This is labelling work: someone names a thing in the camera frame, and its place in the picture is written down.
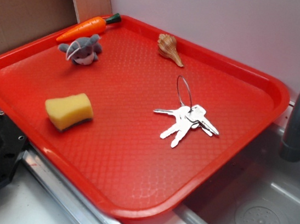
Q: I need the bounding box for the gray toy sink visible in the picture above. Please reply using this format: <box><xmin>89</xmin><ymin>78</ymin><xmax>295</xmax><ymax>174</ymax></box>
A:
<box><xmin>126</xmin><ymin>125</ymin><xmax>300</xmax><ymax>224</ymax></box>

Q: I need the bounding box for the red plastic tray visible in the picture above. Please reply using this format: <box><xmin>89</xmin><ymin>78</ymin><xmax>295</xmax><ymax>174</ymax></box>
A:
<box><xmin>0</xmin><ymin>16</ymin><xmax>290</xmax><ymax>219</ymax></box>

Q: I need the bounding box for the yellow sponge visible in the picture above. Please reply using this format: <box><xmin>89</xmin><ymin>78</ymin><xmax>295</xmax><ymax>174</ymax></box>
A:
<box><xmin>45</xmin><ymin>93</ymin><xmax>94</xmax><ymax>132</ymax></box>

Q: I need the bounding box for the brown striped seashell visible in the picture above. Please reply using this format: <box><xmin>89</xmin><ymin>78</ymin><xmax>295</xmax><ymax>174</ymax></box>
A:
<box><xmin>157</xmin><ymin>33</ymin><xmax>184</xmax><ymax>68</ymax></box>

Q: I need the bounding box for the gray plush animal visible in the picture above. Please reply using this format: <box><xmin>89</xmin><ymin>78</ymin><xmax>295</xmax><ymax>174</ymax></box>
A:
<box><xmin>58</xmin><ymin>34</ymin><xmax>103</xmax><ymax>66</ymax></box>

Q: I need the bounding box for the orange toy carrot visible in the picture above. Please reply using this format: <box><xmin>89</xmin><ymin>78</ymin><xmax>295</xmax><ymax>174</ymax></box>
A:
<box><xmin>56</xmin><ymin>13</ymin><xmax>121</xmax><ymax>43</ymax></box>

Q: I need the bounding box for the wire key ring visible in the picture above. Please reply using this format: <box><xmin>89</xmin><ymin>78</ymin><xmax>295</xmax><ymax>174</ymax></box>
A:
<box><xmin>173</xmin><ymin>75</ymin><xmax>196</xmax><ymax>108</ymax></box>

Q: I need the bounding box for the silver key bunch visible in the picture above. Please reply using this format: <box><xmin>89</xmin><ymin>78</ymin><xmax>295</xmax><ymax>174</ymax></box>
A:
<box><xmin>154</xmin><ymin>104</ymin><xmax>220</xmax><ymax>148</ymax></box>

